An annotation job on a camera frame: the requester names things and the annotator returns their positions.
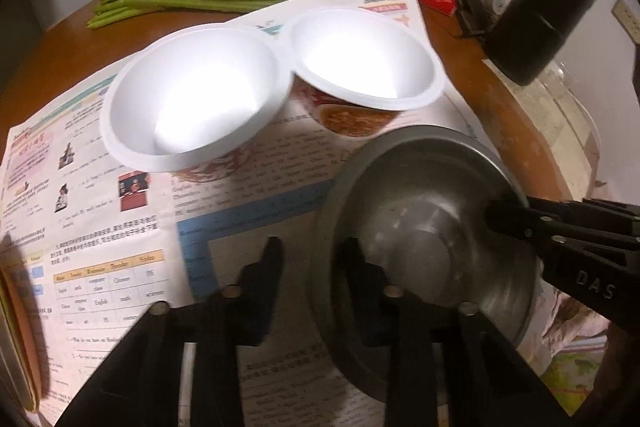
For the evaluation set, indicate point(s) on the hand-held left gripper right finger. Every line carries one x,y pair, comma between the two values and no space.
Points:
365,287

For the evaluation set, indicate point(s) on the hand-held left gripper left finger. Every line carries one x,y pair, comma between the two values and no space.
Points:
260,292

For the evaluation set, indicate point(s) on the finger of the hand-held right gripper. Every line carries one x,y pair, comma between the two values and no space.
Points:
590,210
515,219

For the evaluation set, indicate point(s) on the steel bowl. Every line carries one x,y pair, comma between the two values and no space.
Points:
425,207

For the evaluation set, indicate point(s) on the red instant noodle bowl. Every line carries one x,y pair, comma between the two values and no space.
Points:
360,57
190,87

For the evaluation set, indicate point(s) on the red bear-shaped plate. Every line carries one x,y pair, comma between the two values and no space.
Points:
25,327

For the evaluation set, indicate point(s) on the pink patterned cloth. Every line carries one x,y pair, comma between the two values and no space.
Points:
570,322

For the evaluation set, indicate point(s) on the colourful student newspaper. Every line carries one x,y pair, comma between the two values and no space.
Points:
125,227

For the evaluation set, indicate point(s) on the black thermos bottle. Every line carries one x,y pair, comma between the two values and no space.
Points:
535,22

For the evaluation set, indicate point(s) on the black metal clip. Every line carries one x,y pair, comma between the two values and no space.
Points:
475,7

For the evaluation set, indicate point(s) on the white wall outlet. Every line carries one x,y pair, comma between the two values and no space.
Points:
627,17

